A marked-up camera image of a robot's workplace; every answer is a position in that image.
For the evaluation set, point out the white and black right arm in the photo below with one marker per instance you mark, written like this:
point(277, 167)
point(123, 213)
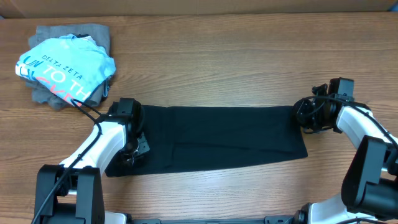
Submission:
point(365, 195)

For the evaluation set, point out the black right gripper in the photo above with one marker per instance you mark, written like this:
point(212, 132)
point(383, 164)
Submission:
point(305, 116)

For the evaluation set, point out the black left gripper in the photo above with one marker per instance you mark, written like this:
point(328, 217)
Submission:
point(143, 147)

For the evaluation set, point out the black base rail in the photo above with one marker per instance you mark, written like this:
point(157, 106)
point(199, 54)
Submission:
point(211, 221)

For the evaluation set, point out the dark teal t-shirt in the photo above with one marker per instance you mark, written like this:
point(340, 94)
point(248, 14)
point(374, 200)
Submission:
point(190, 139)

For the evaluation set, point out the grey folded garment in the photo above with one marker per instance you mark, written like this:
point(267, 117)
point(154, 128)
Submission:
point(100, 35)

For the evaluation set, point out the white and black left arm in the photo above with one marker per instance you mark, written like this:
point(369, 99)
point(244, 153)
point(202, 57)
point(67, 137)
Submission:
point(71, 192)

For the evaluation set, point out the light blue printed t-shirt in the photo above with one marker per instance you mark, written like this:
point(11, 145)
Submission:
point(69, 66)

